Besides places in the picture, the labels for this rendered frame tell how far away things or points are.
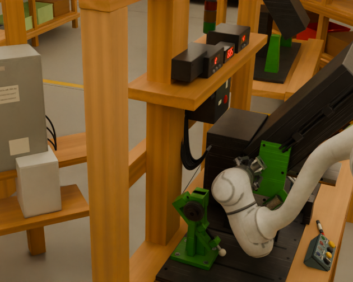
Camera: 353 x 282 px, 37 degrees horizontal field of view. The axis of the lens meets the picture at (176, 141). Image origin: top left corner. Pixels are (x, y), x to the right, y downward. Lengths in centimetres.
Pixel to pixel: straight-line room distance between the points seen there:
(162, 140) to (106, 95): 49
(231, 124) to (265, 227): 69
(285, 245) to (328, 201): 41
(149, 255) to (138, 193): 207
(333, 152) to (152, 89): 60
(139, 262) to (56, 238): 170
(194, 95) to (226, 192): 32
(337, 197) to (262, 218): 88
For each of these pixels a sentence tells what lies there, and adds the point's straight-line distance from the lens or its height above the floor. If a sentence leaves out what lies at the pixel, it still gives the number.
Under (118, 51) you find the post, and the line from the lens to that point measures 140.
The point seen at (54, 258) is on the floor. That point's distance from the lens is 349.
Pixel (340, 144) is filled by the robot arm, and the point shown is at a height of 153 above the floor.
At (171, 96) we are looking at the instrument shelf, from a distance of 167.
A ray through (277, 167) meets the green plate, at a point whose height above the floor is 119.
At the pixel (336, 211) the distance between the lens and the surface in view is 239.
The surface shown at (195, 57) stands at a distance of 175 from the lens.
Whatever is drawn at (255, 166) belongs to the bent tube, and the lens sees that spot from 202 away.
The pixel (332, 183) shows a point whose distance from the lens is 215.
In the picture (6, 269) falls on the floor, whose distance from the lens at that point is 347.
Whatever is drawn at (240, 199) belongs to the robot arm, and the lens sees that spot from 166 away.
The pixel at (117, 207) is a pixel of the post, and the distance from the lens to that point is 159.
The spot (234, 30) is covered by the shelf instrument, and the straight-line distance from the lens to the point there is 219.
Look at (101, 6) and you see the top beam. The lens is 135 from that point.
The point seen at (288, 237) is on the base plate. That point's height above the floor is 90.
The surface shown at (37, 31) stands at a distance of 773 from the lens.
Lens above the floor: 214
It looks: 26 degrees down
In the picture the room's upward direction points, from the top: 2 degrees clockwise
